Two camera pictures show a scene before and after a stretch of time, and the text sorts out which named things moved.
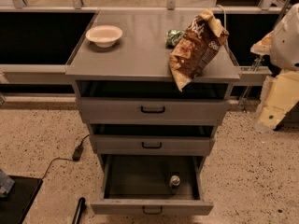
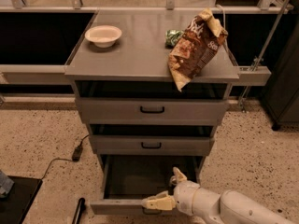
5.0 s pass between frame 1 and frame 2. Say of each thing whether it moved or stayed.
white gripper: moved
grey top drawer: stayed
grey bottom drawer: stayed
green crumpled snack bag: stayed
